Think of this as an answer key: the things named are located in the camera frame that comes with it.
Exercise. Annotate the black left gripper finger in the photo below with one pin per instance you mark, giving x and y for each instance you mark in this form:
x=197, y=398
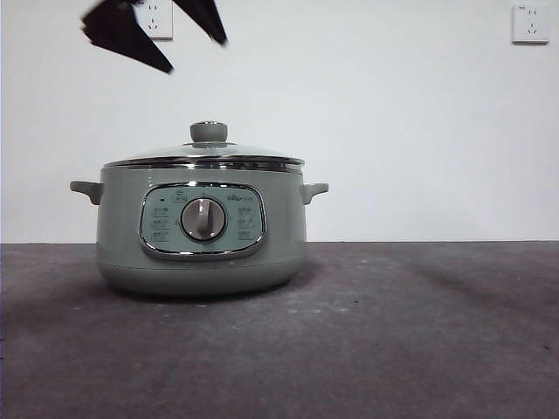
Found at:
x=205, y=17
x=118, y=35

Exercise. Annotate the glass lid with green knob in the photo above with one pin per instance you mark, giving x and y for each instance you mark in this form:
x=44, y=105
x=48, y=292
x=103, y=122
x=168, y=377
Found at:
x=209, y=133

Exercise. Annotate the pale green electric pot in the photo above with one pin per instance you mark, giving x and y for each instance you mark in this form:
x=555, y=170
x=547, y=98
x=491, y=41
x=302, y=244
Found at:
x=122, y=227

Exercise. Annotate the white wall socket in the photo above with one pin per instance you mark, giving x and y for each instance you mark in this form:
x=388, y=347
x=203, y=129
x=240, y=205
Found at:
x=159, y=22
x=530, y=25

